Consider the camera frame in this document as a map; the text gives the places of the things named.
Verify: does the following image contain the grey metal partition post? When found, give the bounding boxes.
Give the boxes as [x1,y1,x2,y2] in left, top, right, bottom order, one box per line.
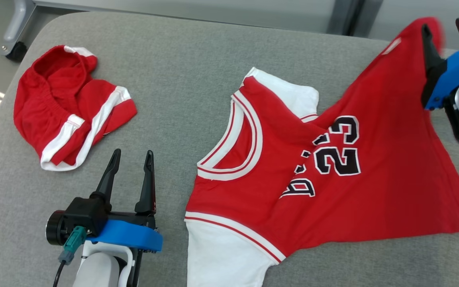
[327,0,385,36]

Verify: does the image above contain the grey leg with black caster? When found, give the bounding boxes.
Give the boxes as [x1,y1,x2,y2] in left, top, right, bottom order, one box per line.
[2,0,37,62]

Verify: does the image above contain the red shorts white stripes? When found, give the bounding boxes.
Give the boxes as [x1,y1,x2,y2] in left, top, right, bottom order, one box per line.
[14,45,137,172]

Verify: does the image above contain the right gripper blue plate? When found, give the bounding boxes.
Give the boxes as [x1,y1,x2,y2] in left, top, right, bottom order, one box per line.
[421,18,459,142]

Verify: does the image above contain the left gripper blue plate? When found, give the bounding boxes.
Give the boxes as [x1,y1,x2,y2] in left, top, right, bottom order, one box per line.
[80,149,163,287]

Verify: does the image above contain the red basketball jersey number 23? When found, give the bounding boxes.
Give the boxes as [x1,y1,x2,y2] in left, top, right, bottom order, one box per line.
[184,17,459,287]

